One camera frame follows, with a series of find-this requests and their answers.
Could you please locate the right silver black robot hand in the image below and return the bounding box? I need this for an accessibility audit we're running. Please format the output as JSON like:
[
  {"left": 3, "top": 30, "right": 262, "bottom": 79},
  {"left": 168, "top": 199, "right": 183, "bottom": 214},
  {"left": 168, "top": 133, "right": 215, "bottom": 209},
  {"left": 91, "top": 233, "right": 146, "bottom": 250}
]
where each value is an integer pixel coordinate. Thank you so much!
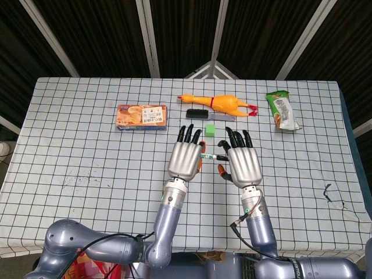
[{"left": 217, "top": 126, "right": 264, "bottom": 187}]

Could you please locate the white triangular metal frame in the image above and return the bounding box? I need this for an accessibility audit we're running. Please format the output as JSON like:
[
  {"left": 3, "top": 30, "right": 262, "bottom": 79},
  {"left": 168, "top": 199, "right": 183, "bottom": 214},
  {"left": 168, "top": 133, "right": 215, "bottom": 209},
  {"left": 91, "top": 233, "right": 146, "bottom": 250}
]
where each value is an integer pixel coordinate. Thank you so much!
[{"left": 184, "top": 60, "right": 239, "bottom": 80}]

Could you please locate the white checkered tablecloth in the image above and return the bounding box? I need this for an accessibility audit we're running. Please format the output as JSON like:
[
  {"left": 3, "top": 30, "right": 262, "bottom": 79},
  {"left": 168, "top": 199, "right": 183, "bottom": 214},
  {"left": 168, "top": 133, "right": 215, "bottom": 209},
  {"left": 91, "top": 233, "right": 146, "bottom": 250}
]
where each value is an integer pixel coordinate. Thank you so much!
[{"left": 0, "top": 76, "right": 372, "bottom": 261}]

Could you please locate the brown paper bag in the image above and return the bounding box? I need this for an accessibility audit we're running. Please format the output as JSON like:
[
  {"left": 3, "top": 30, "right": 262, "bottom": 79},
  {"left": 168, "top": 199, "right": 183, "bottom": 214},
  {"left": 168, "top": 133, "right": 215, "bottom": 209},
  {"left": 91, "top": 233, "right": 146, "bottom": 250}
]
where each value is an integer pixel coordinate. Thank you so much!
[{"left": 194, "top": 251, "right": 227, "bottom": 262}]

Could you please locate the black strap on arm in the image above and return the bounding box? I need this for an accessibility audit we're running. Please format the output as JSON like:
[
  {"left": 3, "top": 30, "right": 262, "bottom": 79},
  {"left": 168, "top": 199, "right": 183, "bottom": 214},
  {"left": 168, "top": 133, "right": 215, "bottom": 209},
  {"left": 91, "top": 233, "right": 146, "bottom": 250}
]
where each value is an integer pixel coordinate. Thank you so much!
[
  {"left": 136, "top": 237, "right": 145, "bottom": 262},
  {"left": 287, "top": 257, "right": 303, "bottom": 279}
]

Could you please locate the green snack bag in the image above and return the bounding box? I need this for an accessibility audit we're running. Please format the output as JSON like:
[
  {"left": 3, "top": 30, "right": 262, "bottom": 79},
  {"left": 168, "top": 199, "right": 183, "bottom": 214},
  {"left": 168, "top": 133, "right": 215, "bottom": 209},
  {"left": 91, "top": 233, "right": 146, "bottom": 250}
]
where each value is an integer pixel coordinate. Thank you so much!
[{"left": 266, "top": 91, "right": 302, "bottom": 133}]

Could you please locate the black strap on right arm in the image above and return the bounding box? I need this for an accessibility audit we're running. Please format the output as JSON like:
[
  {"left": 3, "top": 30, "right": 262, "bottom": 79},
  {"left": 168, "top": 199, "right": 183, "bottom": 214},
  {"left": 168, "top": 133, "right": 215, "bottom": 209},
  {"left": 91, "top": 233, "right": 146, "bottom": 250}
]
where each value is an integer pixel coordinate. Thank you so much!
[{"left": 287, "top": 257, "right": 303, "bottom": 279}]

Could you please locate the right arm wrist cable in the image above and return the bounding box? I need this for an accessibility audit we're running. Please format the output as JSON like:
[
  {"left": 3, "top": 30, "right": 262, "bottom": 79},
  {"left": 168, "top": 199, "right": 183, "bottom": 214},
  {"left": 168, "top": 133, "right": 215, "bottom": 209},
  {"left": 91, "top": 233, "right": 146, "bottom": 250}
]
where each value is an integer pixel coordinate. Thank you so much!
[{"left": 230, "top": 188, "right": 291, "bottom": 262}]

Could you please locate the red plastic bag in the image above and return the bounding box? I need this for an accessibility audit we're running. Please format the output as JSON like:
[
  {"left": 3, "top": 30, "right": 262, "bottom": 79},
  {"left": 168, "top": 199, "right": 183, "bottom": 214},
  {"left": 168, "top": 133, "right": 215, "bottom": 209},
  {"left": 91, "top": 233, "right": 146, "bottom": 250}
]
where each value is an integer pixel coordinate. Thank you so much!
[{"left": 68, "top": 251, "right": 123, "bottom": 279}]

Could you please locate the white metal frame bar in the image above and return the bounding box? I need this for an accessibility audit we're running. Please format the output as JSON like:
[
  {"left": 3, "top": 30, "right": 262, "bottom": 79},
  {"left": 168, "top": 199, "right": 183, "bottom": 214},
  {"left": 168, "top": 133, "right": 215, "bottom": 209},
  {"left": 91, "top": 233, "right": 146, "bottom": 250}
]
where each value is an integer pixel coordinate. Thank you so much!
[
  {"left": 209, "top": 0, "right": 230, "bottom": 63},
  {"left": 275, "top": 0, "right": 339, "bottom": 80},
  {"left": 0, "top": 115, "right": 22, "bottom": 135},
  {"left": 19, "top": 0, "right": 81, "bottom": 78},
  {"left": 352, "top": 117, "right": 372, "bottom": 137},
  {"left": 135, "top": 0, "right": 161, "bottom": 78}
]

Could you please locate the yellow rubber chicken toy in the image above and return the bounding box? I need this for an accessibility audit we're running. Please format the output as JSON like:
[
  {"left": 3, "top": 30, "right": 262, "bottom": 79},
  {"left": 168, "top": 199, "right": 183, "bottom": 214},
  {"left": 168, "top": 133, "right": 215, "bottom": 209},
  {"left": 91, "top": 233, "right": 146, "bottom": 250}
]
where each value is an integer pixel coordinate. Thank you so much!
[{"left": 177, "top": 94, "right": 259, "bottom": 117}]

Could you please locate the black strap on left arm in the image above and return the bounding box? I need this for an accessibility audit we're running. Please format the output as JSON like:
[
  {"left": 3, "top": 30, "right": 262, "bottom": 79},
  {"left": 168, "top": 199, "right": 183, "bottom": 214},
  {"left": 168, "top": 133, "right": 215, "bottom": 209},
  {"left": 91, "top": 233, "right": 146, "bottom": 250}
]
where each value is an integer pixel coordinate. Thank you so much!
[{"left": 136, "top": 237, "right": 145, "bottom": 262}]

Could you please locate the black brush grey handle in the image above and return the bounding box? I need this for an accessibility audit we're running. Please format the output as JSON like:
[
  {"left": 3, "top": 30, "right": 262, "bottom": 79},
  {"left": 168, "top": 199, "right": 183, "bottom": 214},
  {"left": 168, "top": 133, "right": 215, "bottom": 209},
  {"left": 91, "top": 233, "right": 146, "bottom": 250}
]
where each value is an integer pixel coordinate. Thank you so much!
[{"left": 185, "top": 109, "right": 236, "bottom": 122}]

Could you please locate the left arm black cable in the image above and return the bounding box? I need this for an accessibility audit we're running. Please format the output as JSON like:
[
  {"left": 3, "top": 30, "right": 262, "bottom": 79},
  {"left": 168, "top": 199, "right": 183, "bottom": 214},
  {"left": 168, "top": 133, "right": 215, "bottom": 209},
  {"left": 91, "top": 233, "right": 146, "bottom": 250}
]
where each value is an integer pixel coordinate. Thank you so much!
[{"left": 76, "top": 231, "right": 156, "bottom": 262}]

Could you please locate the grey-blue plastic chair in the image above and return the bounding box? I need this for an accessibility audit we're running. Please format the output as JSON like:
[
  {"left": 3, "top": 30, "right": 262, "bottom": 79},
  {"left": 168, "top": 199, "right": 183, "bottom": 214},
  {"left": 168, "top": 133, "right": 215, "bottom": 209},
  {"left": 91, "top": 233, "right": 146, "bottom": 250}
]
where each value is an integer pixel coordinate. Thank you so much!
[{"left": 171, "top": 252, "right": 259, "bottom": 279}]

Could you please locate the white shoe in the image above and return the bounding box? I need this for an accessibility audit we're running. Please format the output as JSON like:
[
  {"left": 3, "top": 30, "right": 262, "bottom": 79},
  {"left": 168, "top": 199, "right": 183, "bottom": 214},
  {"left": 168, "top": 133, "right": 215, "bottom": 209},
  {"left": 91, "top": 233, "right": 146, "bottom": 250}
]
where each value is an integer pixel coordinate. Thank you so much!
[{"left": 0, "top": 141, "right": 10, "bottom": 164}]

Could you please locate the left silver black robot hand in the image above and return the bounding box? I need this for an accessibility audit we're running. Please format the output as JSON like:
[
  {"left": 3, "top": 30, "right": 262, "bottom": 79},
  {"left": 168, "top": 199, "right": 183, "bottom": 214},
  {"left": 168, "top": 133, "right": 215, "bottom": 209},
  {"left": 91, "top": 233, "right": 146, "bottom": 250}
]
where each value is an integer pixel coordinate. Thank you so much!
[{"left": 167, "top": 123, "right": 207, "bottom": 183}]

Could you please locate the orange biscuit box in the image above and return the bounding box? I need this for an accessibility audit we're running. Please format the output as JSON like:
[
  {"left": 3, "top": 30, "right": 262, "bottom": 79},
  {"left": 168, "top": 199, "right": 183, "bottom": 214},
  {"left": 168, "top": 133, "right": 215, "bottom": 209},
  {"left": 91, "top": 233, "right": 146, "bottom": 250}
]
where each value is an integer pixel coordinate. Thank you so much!
[{"left": 115, "top": 104, "right": 169, "bottom": 132}]

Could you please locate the wire mesh basket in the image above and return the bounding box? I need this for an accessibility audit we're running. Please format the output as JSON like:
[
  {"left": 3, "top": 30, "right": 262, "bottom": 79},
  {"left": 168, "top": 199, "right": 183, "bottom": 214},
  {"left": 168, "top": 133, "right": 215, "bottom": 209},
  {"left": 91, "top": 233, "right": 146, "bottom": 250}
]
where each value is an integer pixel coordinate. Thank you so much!
[{"left": 240, "top": 254, "right": 259, "bottom": 274}]

